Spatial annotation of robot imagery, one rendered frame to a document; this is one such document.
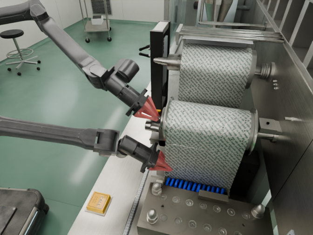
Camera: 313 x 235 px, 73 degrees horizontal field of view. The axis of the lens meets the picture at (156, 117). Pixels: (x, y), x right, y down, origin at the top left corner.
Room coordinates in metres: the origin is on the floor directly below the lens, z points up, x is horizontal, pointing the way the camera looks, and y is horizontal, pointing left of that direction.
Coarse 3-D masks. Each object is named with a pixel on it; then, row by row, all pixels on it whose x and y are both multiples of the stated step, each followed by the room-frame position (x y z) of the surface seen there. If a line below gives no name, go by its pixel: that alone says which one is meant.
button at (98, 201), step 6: (96, 192) 0.47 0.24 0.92; (90, 198) 0.45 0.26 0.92; (96, 198) 0.45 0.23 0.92; (102, 198) 0.45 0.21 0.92; (108, 198) 0.45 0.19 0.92; (90, 204) 0.42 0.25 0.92; (96, 204) 0.42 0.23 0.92; (102, 204) 0.42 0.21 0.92; (90, 210) 0.41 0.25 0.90; (96, 210) 0.40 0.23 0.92; (102, 210) 0.40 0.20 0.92
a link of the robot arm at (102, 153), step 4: (116, 132) 0.52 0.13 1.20; (116, 136) 0.52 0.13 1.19; (116, 140) 0.50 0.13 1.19; (116, 144) 0.49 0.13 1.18; (116, 148) 0.48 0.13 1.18; (100, 152) 0.46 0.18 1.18; (104, 152) 0.46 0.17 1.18; (108, 152) 0.46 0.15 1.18; (112, 152) 0.46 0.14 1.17; (116, 152) 0.46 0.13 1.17; (120, 152) 0.51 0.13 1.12; (104, 156) 0.46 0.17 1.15; (108, 156) 0.46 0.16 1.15; (116, 156) 0.53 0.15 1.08; (120, 156) 0.51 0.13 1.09; (124, 156) 0.51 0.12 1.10
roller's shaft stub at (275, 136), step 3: (258, 129) 0.47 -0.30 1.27; (258, 132) 0.46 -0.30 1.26; (261, 132) 0.46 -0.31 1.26; (258, 135) 0.46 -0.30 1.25; (261, 135) 0.46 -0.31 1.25; (264, 135) 0.45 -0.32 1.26; (267, 135) 0.45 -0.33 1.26; (270, 135) 0.45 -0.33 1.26; (273, 135) 0.45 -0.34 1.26; (276, 135) 0.45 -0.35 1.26; (261, 138) 0.46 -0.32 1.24; (264, 138) 0.45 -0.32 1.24; (267, 138) 0.45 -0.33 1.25; (270, 138) 0.45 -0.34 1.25; (273, 138) 0.44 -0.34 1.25; (276, 138) 0.44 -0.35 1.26; (270, 141) 0.45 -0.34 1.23; (273, 141) 0.44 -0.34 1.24; (276, 141) 0.44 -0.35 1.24
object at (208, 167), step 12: (168, 144) 0.47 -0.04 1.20; (168, 156) 0.47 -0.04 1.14; (180, 156) 0.46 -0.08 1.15; (192, 156) 0.45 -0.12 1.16; (204, 156) 0.44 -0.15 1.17; (216, 156) 0.44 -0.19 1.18; (228, 156) 0.43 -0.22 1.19; (240, 156) 0.42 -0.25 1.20; (180, 168) 0.46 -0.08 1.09; (192, 168) 0.45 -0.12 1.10; (204, 168) 0.44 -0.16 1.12; (216, 168) 0.43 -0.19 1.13; (228, 168) 0.43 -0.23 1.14; (180, 180) 0.46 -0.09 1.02; (192, 180) 0.45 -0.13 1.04; (204, 180) 0.44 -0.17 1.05; (216, 180) 0.43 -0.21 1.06; (228, 180) 0.42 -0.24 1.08
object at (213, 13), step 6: (210, 6) 1.17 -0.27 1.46; (216, 6) 1.15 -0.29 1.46; (222, 6) 1.14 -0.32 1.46; (228, 6) 1.16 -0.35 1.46; (210, 12) 1.17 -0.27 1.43; (216, 12) 1.16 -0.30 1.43; (222, 12) 1.15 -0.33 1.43; (210, 18) 1.18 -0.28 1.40; (216, 18) 1.16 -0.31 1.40; (222, 18) 1.17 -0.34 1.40
